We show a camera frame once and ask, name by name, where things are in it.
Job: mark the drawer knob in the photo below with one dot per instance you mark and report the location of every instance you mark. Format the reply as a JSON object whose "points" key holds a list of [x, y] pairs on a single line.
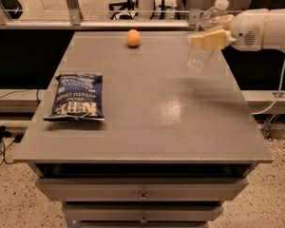
{"points": [[143, 220], [143, 197]]}

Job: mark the lower drawer knob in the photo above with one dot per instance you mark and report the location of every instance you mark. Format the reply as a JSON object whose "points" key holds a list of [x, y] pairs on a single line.
{"points": [[143, 220]]}

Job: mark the grey drawer cabinet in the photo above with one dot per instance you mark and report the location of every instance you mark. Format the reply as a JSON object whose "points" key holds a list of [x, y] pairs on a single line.
{"points": [[187, 140]]}

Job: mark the metal railing frame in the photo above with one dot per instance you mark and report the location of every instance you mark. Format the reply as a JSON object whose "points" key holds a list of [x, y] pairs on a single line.
{"points": [[108, 14]]}

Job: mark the orange fruit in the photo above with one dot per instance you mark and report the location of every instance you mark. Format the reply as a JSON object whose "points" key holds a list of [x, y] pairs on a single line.
{"points": [[133, 38]]}

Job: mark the clear plastic water bottle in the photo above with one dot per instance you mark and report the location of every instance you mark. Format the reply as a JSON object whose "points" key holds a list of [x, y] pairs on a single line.
{"points": [[209, 35]]}

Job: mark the upper drawer knob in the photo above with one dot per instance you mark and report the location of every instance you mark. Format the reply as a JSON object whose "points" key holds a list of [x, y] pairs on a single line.
{"points": [[143, 197]]}

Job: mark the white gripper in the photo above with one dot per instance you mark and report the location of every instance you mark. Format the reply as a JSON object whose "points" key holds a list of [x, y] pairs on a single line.
{"points": [[246, 31]]}

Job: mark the blue potato chips bag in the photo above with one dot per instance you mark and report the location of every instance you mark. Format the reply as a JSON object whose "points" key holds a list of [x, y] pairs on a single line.
{"points": [[78, 98]]}

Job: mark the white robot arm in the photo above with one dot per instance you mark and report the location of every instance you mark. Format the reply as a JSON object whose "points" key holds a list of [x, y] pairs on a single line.
{"points": [[273, 36]]}

